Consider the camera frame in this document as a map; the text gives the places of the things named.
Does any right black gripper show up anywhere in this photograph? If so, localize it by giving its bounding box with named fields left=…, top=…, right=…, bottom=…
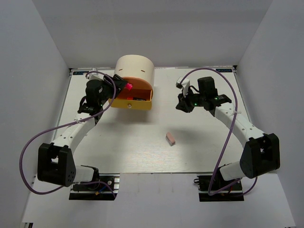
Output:
left=176, top=87, right=206, bottom=113

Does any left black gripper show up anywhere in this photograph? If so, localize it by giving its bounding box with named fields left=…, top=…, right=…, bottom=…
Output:
left=98, top=74, right=128, bottom=106

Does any pink highlighter marker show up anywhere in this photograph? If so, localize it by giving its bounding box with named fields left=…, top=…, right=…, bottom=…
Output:
left=125, top=83, right=133, bottom=91

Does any orange highlighter marker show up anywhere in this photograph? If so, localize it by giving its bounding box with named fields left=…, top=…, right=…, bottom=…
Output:
left=127, top=96, right=146, bottom=101

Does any yellow drawer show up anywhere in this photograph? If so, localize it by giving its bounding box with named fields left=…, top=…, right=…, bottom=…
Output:
left=111, top=89, right=153, bottom=111

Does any orange drawer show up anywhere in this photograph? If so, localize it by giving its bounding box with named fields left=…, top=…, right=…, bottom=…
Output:
left=123, top=77, right=152, bottom=90

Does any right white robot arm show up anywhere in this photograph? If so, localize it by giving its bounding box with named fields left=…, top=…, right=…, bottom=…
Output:
left=176, top=76, right=280, bottom=190

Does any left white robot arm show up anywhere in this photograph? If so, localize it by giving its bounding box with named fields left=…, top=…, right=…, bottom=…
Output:
left=38, top=75, right=128, bottom=190

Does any cream round drawer organizer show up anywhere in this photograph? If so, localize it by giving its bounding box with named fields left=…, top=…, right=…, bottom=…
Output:
left=114, top=55, right=155, bottom=90

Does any pink eraser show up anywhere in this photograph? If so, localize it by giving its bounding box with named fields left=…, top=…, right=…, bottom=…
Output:
left=166, top=132, right=176, bottom=146

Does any left blue label sticker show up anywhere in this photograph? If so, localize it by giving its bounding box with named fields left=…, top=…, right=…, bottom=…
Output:
left=72, top=71, right=88, bottom=75

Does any blue label sticker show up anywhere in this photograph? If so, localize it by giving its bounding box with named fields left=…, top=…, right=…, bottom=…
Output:
left=216, top=68, right=233, bottom=73
left=72, top=71, right=88, bottom=75

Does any right blue label sticker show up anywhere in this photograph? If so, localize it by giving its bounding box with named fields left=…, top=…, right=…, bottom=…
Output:
left=216, top=68, right=233, bottom=73

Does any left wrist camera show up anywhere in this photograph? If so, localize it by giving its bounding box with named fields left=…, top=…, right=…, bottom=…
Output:
left=87, top=71, right=104, bottom=81

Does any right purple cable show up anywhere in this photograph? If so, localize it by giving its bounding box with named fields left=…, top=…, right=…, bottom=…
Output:
left=180, top=67, right=258, bottom=196

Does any purple cable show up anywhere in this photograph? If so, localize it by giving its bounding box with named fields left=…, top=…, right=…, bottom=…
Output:
left=19, top=70, right=118, bottom=200
left=180, top=67, right=258, bottom=196

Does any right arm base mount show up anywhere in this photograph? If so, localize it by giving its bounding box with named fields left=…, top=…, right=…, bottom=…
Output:
left=192, top=174, right=245, bottom=203

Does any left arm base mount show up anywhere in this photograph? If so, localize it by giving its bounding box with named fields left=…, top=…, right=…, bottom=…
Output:
left=69, top=174, right=120, bottom=201

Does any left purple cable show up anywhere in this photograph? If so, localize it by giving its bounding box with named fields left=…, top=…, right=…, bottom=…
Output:
left=19, top=70, right=118, bottom=200

